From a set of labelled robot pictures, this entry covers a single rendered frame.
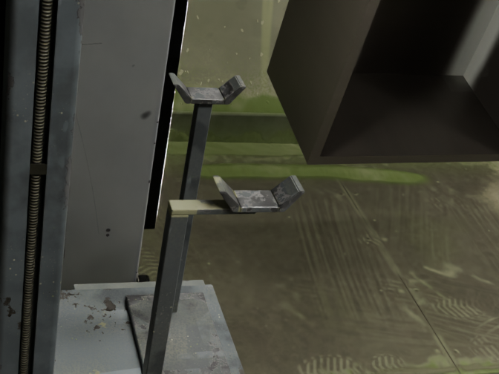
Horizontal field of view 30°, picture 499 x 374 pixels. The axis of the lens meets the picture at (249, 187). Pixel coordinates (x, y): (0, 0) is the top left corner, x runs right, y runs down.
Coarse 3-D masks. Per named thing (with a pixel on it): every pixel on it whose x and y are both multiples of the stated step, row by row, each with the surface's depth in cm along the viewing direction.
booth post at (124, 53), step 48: (96, 0) 129; (144, 0) 131; (96, 48) 133; (144, 48) 135; (96, 96) 137; (144, 96) 139; (96, 144) 142; (144, 144) 144; (96, 192) 146; (144, 192) 149; (96, 240) 152
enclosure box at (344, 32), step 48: (336, 0) 203; (384, 0) 236; (432, 0) 240; (480, 0) 245; (288, 48) 228; (336, 48) 203; (384, 48) 248; (432, 48) 253; (480, 48) 255; (288, 96) 229; (336, 96) 206; (384, 96) 247; (432, 96) 252; (480, 96) 256; (336, 144) 228; (384, 144) 232; (432, 144) 237; (480, 144) 242
